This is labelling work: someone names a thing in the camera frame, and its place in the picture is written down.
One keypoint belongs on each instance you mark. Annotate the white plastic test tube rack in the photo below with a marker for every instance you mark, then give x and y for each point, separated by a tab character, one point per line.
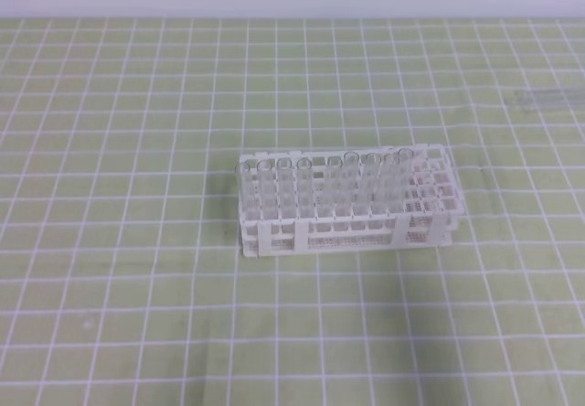
287	203

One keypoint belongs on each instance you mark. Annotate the green checkered tablecloth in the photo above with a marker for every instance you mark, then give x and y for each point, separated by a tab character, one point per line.
122	276

